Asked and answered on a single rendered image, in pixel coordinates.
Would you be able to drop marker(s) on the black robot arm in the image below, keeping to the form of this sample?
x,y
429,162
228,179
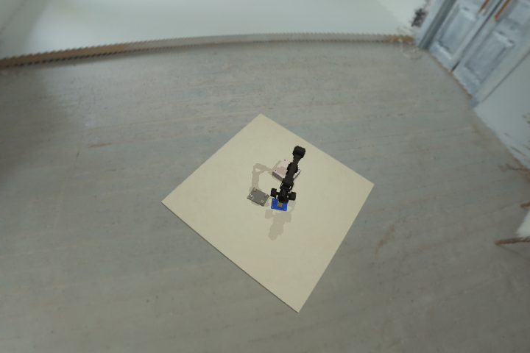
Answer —
x,y
292,168

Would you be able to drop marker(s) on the blue square plate with corner holes and tan block handle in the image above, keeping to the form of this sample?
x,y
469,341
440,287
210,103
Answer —
x,y
278,206

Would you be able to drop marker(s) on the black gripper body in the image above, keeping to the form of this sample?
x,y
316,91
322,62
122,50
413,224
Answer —
x,y
274,193

